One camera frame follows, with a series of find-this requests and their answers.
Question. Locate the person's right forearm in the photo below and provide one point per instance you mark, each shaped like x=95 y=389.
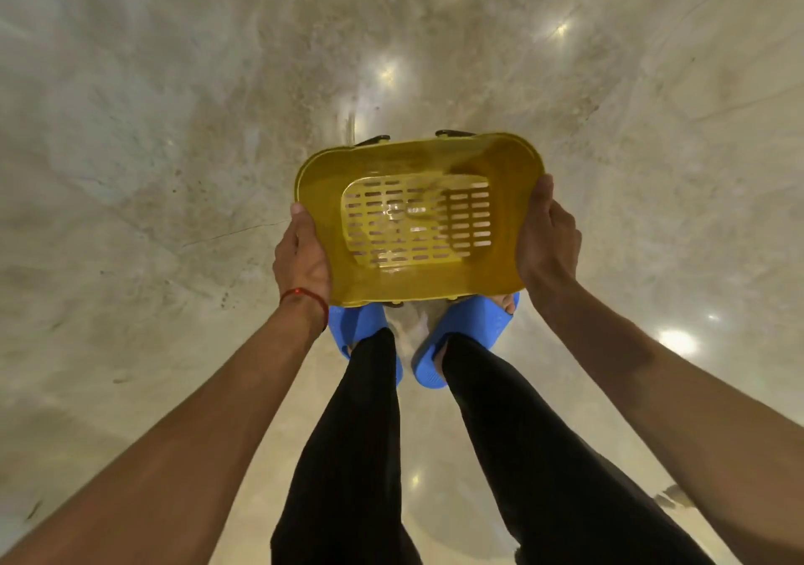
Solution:
x=678 y=407

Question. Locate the black trousers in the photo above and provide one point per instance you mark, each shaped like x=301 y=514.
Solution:
x=352 y=477

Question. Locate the blue left slipper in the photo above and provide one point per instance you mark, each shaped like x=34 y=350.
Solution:
x=361 y=326

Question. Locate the person's left hand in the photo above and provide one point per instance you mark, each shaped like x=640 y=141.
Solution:
x=301 y=263

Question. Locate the blue slipper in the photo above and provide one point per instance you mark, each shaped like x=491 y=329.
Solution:
x=468 y=320
x=361 y=326

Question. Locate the blue right slipper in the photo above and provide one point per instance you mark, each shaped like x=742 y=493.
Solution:
x=468 y=320

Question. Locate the person's left forearm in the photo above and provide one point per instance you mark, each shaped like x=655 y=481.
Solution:
x=169 y=458

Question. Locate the person's right hand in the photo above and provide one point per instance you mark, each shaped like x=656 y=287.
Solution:
x=546 y=251

